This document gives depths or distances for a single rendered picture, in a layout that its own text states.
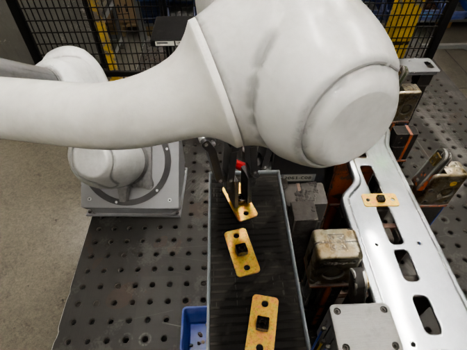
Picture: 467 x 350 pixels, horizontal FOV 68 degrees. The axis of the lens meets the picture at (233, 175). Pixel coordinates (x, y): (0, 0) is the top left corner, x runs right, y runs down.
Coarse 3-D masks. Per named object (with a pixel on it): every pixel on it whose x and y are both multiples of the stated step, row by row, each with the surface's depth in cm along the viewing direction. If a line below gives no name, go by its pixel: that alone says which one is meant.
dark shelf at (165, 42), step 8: (160, 16) 148; (168, 16) 148; (176, 16) 148; (184, 16) 148; (192, 16) 148; (160, 24) 143; (168, 24) 143; (176, 24) 143; (184, 24) 143; (152, 32) 138; (160, 32) 138; (168, 32) 138; (176, 32) 138; (184, 32) 138; (152, 40) 134; (160, 40) 134; (168, 40) 134; (176, 40) 134
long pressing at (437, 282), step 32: (352, 160) 92; (384, 160) 93; (352, 192) 85; (384, 192) 85; (352, 224) 78; (416, 224) 79; (384, 256) 73; (416, 256) 73; (384, 288) 68; (416, 288) 68; (448, 288) 68; (416, 320) 64; (448, 320) 64
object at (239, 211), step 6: (228, 198) 63; (240, 198) 63; (240, 204) 62; (246, 204) 62; (252, 204) 62; (234, 210) 61; (240, 210) 61; (246, 210) 61; (252, 210) 61; (240, 216) 60; (246, 216) 60; (252, 216) 60
